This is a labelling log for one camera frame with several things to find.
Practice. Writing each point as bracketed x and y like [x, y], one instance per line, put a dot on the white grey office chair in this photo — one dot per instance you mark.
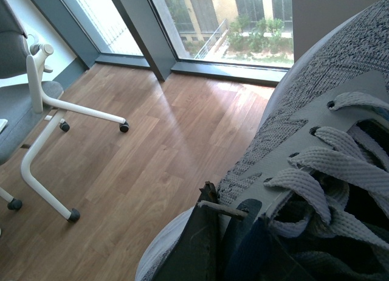
[24, 106]

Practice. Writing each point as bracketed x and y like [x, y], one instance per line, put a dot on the left gripper black camera left finger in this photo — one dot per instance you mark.
[194, 256]

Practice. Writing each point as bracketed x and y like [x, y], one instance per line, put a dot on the left gripper black camera right finger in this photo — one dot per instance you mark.
[249, 251]

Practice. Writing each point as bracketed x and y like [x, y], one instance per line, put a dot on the grey sneaker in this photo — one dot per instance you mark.
[318, 162]

